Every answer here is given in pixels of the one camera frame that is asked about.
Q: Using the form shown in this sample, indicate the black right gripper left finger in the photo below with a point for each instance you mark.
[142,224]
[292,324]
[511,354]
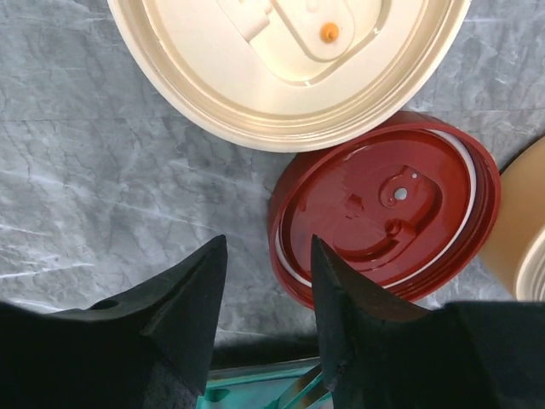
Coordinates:
[148,347]

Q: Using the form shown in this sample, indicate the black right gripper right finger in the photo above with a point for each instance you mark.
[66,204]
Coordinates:
[380,351]

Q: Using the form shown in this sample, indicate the metal food tongs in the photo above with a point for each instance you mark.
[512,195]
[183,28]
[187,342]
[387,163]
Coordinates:
[308,391]

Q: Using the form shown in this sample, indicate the dark red round lid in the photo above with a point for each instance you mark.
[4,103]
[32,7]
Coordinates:
[408,205]

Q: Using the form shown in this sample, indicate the cream round container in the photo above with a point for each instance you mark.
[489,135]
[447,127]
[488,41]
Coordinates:
[514,251]

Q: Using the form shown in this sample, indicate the cream round lid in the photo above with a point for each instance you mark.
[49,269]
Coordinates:
[288,76]

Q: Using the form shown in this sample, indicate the square teal ceramic plate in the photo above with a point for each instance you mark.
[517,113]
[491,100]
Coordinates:
[254,386]

